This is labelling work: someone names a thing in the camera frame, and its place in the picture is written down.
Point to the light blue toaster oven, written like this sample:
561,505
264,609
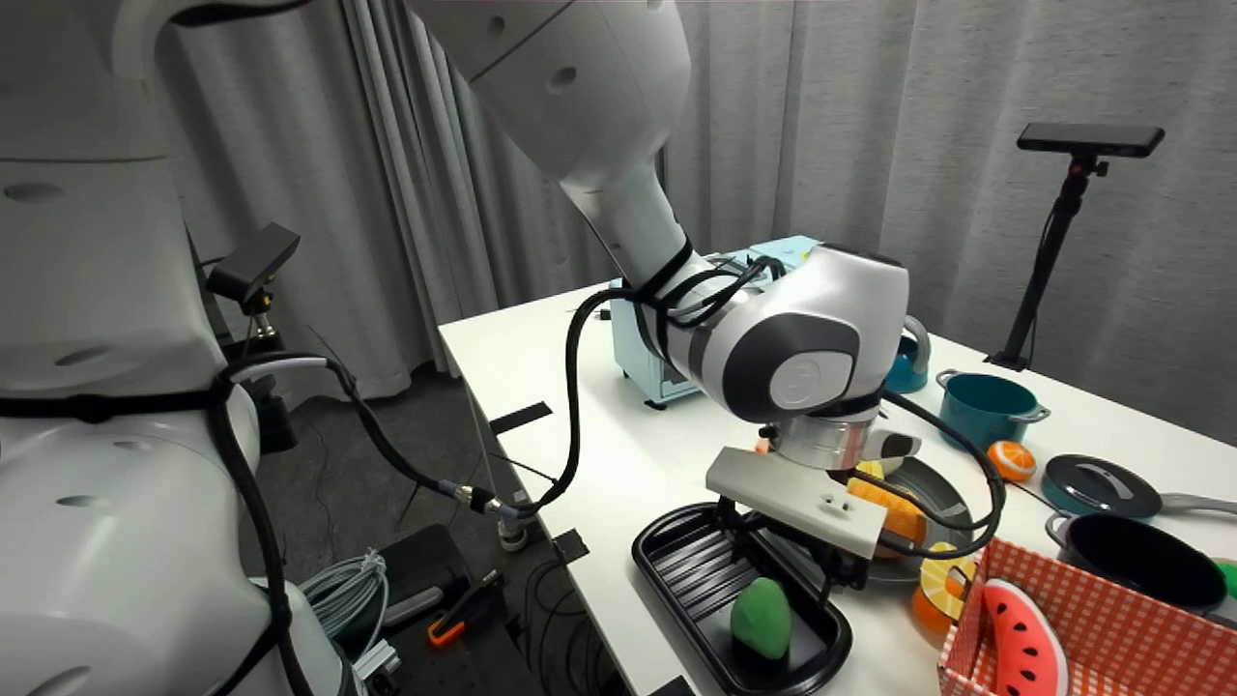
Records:
645,363

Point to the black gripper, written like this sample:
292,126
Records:
812,548

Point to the black tripod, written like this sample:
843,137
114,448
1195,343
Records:
1050,257

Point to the orange yellow stuffed slice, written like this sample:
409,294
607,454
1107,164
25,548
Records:
940,587

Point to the black tape strip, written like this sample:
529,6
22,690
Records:
523,414
574,542

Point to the stuffed watermelon slice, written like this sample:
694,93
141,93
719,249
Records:
1026,644

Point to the stuffed pineapple toy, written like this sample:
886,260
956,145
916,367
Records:
902,515

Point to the black pan with lid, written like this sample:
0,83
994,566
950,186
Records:
1096,490

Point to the small orange toy fruit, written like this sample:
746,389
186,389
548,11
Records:
1012,461

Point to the teal toy pot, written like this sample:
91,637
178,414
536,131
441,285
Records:
991,412

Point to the teal toy kettle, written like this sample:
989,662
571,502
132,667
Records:
911,369

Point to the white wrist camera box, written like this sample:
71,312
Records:
794,496

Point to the black camera on mount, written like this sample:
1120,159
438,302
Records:
253,264

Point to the dark grey round plate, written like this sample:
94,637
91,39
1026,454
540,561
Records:
945,490

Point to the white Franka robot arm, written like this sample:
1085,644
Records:
581,78

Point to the black camera bar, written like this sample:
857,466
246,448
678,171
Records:
1089,142

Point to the black ribbed tray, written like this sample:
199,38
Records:
682,583

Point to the black toy pot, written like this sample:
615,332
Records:
1142,561

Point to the grey curtain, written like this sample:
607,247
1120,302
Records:
902,131

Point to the green stuffed fruit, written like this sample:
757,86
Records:
759,619

